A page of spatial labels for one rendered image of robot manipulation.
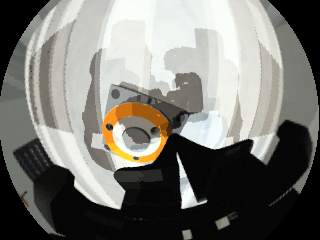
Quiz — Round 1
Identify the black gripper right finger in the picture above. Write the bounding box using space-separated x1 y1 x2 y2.
173 133 255 203

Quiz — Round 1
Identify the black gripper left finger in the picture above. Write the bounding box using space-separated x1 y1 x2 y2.
113 133 180 201

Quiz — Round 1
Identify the orange round plate with holes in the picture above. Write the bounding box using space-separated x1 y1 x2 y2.
103 101 172 163

